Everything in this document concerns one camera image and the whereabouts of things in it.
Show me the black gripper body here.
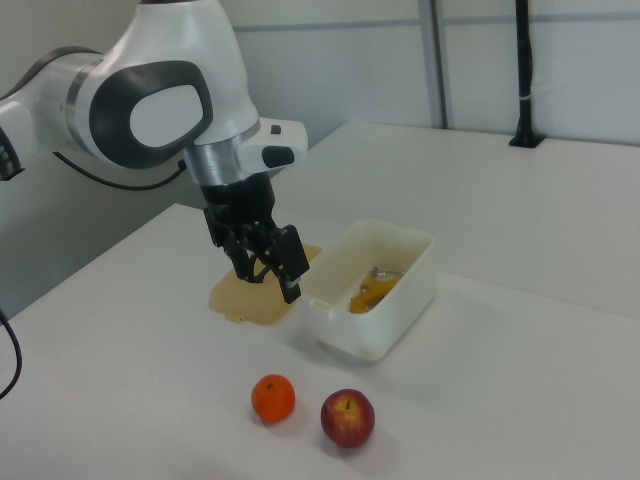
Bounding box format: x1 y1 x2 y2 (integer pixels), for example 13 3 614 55
199 172 278 248

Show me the orange toy fruit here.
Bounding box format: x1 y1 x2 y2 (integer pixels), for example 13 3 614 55
250 373 297 425

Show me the red toy apple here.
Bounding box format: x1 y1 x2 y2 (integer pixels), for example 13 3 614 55
319 388 377 448

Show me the white plastic container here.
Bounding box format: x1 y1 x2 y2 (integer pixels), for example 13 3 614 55
298 217 436 366

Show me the beige plastic lid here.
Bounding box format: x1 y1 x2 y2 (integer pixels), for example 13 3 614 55
208 242 324 327

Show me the yellow toy banana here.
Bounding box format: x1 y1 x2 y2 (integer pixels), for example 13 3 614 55
348 278 402 316

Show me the black pole with base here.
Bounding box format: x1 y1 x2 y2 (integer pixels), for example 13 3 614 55
508 0 547 149

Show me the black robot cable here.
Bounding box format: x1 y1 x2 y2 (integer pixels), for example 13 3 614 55
0 149 189 401

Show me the grey vertical partition post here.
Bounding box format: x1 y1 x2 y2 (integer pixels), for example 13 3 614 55
418 0 454 130

